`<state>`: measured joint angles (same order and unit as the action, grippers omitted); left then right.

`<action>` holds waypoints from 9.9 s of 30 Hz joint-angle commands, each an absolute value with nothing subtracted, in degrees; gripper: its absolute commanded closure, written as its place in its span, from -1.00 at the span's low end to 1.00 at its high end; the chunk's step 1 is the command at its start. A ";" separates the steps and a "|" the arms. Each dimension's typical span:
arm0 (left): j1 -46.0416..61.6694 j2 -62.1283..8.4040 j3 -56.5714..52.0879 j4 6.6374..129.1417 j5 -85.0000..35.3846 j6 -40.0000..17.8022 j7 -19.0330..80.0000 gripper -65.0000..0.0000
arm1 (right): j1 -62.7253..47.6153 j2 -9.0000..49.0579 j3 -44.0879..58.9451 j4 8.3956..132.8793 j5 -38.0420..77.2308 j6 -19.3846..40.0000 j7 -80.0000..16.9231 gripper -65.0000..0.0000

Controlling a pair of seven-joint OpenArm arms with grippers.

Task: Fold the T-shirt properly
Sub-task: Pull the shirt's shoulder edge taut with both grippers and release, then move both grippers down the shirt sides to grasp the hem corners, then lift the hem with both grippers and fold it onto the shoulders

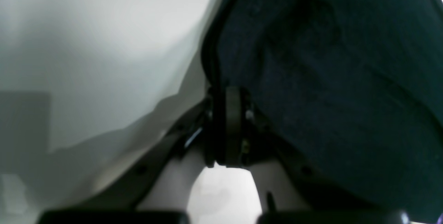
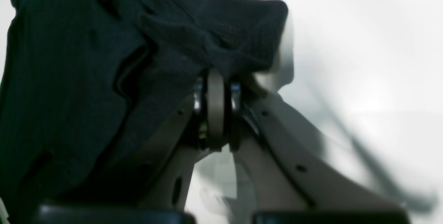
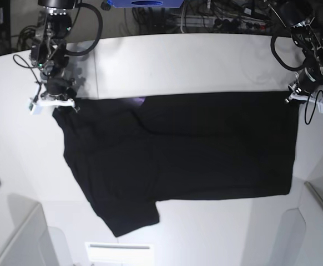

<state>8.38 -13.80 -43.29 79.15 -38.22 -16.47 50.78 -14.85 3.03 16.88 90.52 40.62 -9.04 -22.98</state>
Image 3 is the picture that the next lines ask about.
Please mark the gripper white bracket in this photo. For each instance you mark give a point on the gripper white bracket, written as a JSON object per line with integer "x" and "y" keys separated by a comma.
{"x": 306, "y": 84}
{"x": 59, "y": 93}

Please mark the black T-shirt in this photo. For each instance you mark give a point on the black T-shirt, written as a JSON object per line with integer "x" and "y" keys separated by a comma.
{"x": 127, "y": 154}

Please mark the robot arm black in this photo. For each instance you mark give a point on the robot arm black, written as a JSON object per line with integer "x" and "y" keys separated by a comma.
{"x": 297, "y": 18}
{"x": 49, "y": 54}

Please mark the blue plastic box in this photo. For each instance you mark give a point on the blue plastic box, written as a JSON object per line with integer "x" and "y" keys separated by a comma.
{"x": 146, "y": 3}

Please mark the white panel lower right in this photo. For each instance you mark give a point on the white panel lower right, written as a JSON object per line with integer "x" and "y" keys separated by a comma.
{"x": 299, "y": 239}

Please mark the white tray bottom centre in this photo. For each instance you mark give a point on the white tray bottom centre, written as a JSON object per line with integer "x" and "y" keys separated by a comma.
{"x": 120, "y": 253}

